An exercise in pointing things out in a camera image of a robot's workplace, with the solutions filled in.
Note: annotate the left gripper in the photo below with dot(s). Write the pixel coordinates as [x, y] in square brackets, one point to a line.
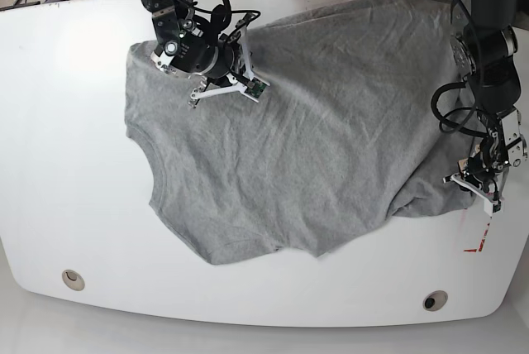
[485, 182]

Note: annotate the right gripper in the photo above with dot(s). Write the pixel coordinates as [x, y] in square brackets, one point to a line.
[222, 62]

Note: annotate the grey t-shirt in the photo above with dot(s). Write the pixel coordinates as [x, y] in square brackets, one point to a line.
[342, 139]

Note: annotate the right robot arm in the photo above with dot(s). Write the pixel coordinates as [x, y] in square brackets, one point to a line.
[173, 20]

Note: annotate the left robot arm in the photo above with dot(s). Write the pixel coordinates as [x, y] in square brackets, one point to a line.
[484, 44]

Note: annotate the red tape rectangle marking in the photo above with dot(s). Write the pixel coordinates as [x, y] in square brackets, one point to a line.
[473, 230]

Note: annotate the right table grommet hole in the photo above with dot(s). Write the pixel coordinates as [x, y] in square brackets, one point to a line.
[435, 301]

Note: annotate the table grommet hole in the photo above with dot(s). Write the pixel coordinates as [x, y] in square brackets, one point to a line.
[73, 280]
[435, 301]

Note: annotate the left table grommet hole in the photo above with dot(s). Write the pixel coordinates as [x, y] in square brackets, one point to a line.
[73, 280]

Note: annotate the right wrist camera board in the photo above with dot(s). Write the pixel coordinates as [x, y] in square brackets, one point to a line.
[254, 89]

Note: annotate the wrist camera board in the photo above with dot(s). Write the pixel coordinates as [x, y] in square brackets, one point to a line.
[254, 89]
[492, 206]

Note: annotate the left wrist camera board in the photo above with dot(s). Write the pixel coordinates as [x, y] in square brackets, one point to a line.
[492, 206]

